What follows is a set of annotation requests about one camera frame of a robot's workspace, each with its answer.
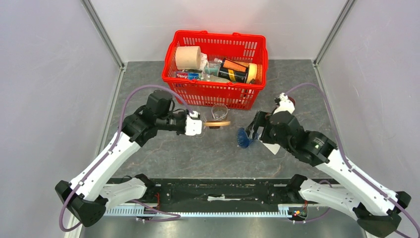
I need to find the white paper coffee filter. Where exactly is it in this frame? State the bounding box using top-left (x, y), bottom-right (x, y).
top-left (259, 133), bottom-right (281, 155)

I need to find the beige paper towel roll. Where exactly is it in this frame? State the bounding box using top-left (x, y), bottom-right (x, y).
top-left (175, 46), bottom-right (201, 70)

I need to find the clear plastic bottle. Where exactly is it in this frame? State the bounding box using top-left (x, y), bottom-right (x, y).
top-left (203, 61), bottom-right (221, 81)

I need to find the round wooden dripper holder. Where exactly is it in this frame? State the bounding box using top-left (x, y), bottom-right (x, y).
top-left (203, 121), bottom-right (231, 127)

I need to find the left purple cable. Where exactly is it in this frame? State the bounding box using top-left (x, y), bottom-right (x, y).
top-left (58, 84), bottom-right (198, 233)

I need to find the white slotted cable duct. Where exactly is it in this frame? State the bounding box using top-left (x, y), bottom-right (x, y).
top-left (105, 204), bottom-right (295, 219)

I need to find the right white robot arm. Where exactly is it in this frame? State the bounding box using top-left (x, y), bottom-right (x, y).
top-left (243, 111), bottom-right (411, 238)

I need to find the black orange can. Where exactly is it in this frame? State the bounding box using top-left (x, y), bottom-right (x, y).
top-left (217, 58), bottom-right (248, 83)

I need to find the clear glass dripper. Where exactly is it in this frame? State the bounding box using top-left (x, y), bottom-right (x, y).
top-left (195, 127), bottom-right (208, 138)

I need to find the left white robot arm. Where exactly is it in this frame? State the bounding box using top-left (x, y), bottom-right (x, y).
top-left (55, 86), bottom-right (203, 232)

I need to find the left aluminium frame post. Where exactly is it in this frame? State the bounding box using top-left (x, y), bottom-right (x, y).
top-left (80, 0), bottom-right (125, 70)

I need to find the dark red black cup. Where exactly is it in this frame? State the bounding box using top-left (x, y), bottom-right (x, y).
top-left (288, 96), bottom-right (296, 107)

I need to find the blue red small box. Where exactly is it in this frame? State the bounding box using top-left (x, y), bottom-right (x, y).
top-left (175, 70), bottom-right (203, 80)

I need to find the right aluminium frame post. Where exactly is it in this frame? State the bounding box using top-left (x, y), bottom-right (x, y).
top-left (313, 0), bottom-right (357, 67)

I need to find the red plastic shopping basket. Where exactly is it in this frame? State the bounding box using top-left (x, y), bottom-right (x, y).
top-left (161, 30), bottom-right (268, 110)

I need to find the aluminium frame post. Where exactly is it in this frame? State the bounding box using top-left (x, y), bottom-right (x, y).
top-left (80, 0), bottom-right (125, 70)
top-left (313, 0), bottom-right (357, 67)

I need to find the glass beaker carafe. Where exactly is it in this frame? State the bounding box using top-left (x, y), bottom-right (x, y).
top-left (210, 104), bottom-right (228, 129)

